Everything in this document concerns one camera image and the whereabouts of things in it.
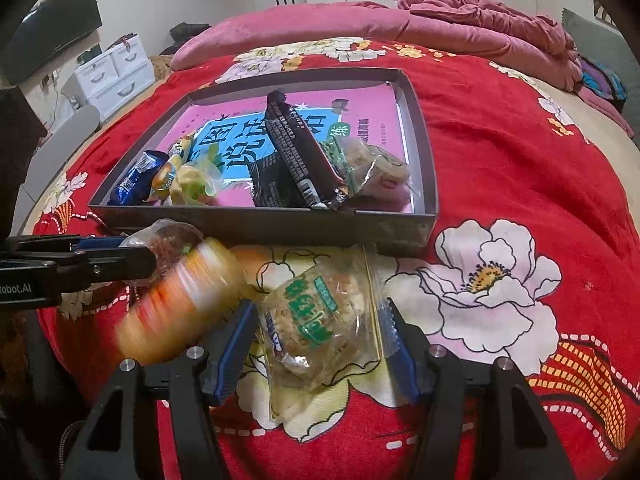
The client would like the pink quilt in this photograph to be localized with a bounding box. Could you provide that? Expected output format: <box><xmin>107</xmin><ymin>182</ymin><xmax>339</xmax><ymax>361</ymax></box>
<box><xmin>170</xmin><ymin>0</ymin><xmax>583</xmax><ymax>93</ymax></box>

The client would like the red floral blanket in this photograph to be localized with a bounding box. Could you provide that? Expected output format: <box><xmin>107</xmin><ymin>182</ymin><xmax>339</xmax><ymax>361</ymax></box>
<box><xmin>30</xmin><ymin>42</ymin><xmax>640</xmax><ymax>480</ymax></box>

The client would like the colourful striped cloth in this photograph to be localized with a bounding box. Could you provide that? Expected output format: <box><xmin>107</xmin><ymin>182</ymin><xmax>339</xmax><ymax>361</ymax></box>
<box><xmin>580</xmin><ymin>57</ymin><xmax>628</xmax><ymax>111</ymax></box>

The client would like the black television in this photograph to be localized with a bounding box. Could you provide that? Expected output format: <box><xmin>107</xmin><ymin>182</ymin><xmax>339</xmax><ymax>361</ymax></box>
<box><xmin>5</xmin><ymin>0</ymin><xmax>103</xmax><ymax>83</ymax></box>

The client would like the grey padded headboard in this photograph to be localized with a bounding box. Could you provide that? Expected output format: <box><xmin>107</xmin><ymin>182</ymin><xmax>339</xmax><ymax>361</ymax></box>
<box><xmin>560</xmin><ymin>7</ymin><xmax>636</xmax><ymax>131</ymax></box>

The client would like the clear crumbly pastry packet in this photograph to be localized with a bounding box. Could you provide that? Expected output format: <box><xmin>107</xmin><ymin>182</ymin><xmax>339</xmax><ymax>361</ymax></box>
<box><xmin>255</xmin><ymin>247</ymin><xmax>396</xmax><ymax>428</ymax></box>

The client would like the round pastry packet green print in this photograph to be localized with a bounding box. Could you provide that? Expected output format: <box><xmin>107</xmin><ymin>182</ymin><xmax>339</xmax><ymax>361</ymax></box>
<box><xmin>320</xmin><ymin>135</ymin><xmax>411</xmax><ymax>198</ymax></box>

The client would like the clear packet brown snack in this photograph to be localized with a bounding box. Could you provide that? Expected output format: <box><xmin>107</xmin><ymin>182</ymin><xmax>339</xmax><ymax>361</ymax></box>
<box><xmin>120</xmin><ymin>219</ymin><xmax>206</xmax><ymax>288</ymax></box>

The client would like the pink book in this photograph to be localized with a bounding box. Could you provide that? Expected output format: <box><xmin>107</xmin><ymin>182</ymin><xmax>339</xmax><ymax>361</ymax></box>
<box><xmin>145</xmin><ymin>87</ymin><xmax>416</xmax><ymax>211</ymax></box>

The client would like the dark clothes pile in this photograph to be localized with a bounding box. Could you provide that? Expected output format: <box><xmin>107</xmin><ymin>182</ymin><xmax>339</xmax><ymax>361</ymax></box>
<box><xmin>167</xmin><ymin>22</ymin><xmax>211</xmax><ymax>46</ymax></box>

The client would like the yellow blue snack packet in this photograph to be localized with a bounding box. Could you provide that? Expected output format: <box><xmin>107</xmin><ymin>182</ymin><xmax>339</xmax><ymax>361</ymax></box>
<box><xmin>150</xmin><ymin>137</ymin><xmax>196</xmax><ymax>206</ymax></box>

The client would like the white drawer cabinet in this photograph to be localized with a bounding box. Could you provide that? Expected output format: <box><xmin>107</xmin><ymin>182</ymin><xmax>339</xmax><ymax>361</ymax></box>
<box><xmin>74</xmin><ymin>35</ymin><xmax>155</xmax><ymax>121</ymax></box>

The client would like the beige bed sheet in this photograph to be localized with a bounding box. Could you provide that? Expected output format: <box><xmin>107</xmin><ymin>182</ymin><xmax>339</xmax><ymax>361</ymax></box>
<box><xmin>525</xmin><ymin>77</ymin><xmax>640</xmax><ymax>241</ymax></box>

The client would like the grey cardboard box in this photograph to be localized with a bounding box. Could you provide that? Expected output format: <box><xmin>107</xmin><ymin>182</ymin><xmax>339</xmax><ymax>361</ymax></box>
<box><xmin>87</xmin><ymin>66</ymin><xmax>440</xmax><ymax>256</ymax></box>

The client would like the orange bread packet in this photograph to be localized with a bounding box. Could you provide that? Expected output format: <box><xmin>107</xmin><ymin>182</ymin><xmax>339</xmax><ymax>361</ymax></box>
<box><xmin>114</xmin><ymin>237</ymin><xmax>281</xmax><ymax>366</ymax></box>

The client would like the black braided cable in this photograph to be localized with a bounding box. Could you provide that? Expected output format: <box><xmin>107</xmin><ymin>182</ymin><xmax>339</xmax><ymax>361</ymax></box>
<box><xmin>57</xmin><ymin>420</ymin><xmax>83</xmax><ymax>466</ymax></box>

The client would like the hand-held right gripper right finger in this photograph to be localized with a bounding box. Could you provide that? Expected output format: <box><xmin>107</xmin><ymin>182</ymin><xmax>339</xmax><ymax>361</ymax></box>
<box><xmin>382</xmin><ymin>297</ymin><xmax>576</xmax><ymax>480</ymax></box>

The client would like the long black snack bar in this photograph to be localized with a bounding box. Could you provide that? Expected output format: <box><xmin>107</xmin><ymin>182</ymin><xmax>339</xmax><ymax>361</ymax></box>
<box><xmin>262</xmin><ymin>91</ymin><xmax>351</xmax><ymax>211</ymax></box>

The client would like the small blue snack packet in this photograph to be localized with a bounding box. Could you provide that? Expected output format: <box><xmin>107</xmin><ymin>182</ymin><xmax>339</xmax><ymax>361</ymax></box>
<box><xmin>107</xmin><ymin>151</ymin><xmax>168</xmax><ymax>206</ymax></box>

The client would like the yellow green candy packet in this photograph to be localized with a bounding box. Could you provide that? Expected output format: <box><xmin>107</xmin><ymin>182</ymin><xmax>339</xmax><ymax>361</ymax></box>
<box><xmin>177</xmin><ymin>140</ymin><xmax>226</xmax><ymax>206</ymax></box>

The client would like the grey chair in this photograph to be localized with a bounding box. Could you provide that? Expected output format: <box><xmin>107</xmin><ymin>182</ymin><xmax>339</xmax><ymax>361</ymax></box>
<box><xmin>12</xmin><ymin>105</ymin><xmax>101</xmax><ymax>233</ymax></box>

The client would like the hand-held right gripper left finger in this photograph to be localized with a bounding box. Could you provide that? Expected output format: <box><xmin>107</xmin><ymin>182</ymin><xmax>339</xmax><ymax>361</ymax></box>
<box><xmin>62</xmin><ymin>297</ymin><xmax>261</xmax><ymax>480</ymax></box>

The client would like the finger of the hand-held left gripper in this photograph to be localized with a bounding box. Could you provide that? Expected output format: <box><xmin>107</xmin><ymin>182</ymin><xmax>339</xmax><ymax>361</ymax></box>
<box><xmin>0</xmin><ymin>234</ymin><xmax>132</xmax><ymax>257</ymax></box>
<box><xmin>50</xmin><ymin>246</ymin><xmax>157</xmax><ymax>292</ymax></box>

